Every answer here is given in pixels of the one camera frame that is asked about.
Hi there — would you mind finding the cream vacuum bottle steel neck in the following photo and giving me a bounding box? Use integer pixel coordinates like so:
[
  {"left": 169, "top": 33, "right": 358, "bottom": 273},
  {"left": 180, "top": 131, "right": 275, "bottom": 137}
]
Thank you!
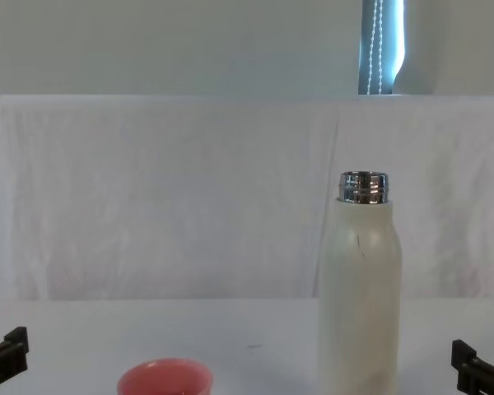
[{"left": 317, "top": 170, "right": 403, "bottom": 395}]

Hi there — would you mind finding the pink cup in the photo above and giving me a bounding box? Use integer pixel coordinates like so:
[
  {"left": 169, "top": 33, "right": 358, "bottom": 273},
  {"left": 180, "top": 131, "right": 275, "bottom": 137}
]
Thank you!
[{"left": 116, "top": 357, "right": 214, "bottom": 395}]

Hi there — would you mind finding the white table cloth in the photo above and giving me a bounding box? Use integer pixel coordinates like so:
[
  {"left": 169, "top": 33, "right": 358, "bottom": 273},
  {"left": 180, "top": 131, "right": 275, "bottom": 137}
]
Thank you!
[{"left": 0, "top": 299, "right": 494, "bottom": 395}]

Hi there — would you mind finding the white draped cloth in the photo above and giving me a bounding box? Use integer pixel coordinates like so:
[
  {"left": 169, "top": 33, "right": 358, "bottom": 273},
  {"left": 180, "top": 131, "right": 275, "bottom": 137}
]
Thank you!
[{"left": 0, "top": 94, "right": 494, "bottom": 302}]

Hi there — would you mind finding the white curtain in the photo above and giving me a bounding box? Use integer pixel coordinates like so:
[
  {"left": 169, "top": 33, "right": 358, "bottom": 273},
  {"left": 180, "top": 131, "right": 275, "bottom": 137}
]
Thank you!
[
  {"left": 0, "top": 0, "right": 364, "bottom": 98},
  {"left": 393, "top": 0, "right": 494, "bottom": 97}
]

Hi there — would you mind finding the white bead cord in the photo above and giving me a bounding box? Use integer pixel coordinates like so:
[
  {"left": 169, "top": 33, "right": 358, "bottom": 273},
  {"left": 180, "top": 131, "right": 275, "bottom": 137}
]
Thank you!
[
  {"left": 377, "top": 0, "right": 384, "bottom": 95},
  {"left": 366, "top": 0, "right": 377, "bottom": 95}
]

